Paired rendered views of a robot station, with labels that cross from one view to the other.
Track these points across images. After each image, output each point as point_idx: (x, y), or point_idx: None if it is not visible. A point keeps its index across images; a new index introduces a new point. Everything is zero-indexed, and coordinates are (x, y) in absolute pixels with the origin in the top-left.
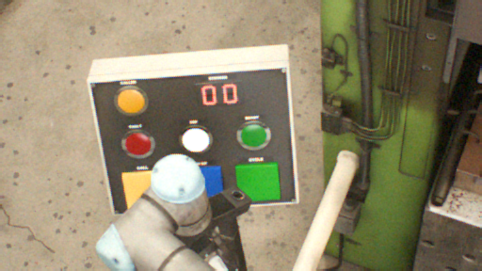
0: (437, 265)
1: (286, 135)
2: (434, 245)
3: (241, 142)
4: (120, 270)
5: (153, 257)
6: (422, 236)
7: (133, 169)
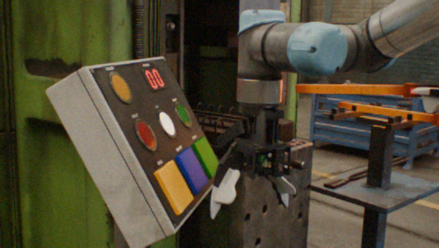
0: (252, 246)
1: (191, 112)
2: (250, 215)
3: (183, 122)
4: (345, 37)
5: (338, 25)
6: (244, 211)
7: (157, 166)
